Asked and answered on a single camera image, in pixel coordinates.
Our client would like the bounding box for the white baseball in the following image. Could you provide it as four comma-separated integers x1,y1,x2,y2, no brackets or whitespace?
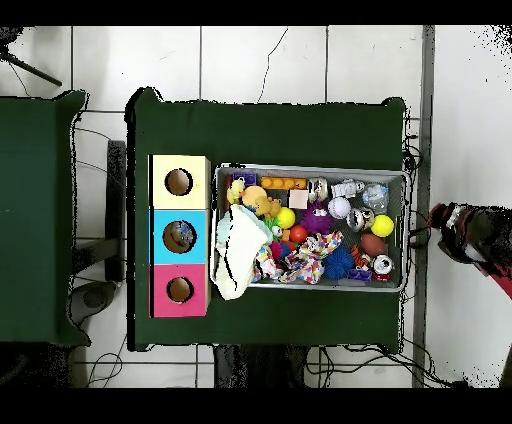
327,196,353,221

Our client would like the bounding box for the cream knit cloth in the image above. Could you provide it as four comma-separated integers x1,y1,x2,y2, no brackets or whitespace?
214,206,273,303

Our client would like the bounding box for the green cloth side table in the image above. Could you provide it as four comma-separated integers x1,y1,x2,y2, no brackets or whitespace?
0,90,89,347

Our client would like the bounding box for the small yellow rubber duck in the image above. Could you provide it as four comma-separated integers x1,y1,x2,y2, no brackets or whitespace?
225,179,246,208

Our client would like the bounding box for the shallow clear mesh bin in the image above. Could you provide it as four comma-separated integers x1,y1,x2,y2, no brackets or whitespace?
212,166,409,293

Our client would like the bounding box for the wooden cube block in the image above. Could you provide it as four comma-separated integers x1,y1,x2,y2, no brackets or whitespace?
288,189,310,211

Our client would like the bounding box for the open-top silver can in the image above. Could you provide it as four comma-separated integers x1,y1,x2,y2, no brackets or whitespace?
307,176,330,202

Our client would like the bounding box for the orange toy brick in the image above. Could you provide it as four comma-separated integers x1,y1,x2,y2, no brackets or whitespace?
260,176,309,191

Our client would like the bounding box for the small yellow ball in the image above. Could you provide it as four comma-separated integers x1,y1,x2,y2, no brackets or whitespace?
275,207,297,230

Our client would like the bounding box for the black cable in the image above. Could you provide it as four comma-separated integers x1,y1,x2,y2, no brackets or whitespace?
407,223,433,241

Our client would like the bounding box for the orange foam duck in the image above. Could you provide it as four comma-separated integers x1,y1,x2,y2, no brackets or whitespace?
239,186,282,222

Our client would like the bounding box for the clear plastic blue label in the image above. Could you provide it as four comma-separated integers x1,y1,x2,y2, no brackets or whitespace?
171,223,196,248
361,183,391,213

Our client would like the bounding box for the upright dark soda can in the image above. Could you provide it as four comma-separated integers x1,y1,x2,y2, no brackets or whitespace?
371,254,397,278

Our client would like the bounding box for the small orange ball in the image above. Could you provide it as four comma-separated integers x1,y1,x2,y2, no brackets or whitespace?
287,223,309,245

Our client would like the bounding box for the brown toy football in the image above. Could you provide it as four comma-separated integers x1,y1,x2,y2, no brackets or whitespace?
359,232,389,257

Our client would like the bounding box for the purple googly-eyed monster toy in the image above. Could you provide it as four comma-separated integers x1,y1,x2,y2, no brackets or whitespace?
300,203,336,237

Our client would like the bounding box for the wooden box with three holes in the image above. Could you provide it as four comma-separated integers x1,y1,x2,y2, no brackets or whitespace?
148,154,211,319

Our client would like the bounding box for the crushed silver can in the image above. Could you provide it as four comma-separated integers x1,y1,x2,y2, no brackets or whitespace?
346,207,376,233

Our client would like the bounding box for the multicolour polka dot cloth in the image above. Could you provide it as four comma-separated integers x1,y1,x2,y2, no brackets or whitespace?
279,231,344,287

